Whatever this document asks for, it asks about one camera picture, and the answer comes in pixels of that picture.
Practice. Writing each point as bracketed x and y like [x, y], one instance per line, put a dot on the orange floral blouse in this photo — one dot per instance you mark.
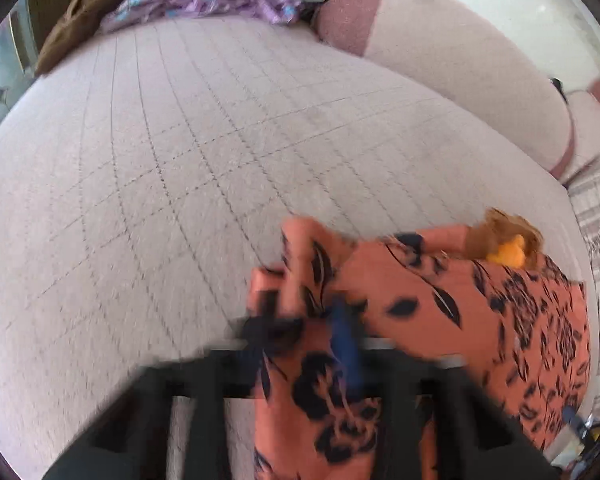
[486, 293]

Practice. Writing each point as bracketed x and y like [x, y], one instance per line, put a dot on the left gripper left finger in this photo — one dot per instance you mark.
[169, 420]

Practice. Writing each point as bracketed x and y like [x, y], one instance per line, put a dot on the window with wooden frame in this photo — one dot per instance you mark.
[18, 55]

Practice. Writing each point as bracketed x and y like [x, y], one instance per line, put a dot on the brown garment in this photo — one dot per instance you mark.
[79, 23]

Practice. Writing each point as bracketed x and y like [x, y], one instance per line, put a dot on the pink bolster cushion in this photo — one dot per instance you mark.
[448, 48]

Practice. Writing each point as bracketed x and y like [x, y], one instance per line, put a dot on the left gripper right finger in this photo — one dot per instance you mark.
[434, 419]

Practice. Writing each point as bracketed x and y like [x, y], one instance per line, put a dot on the pink corner cushion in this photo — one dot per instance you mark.
[584, 107]

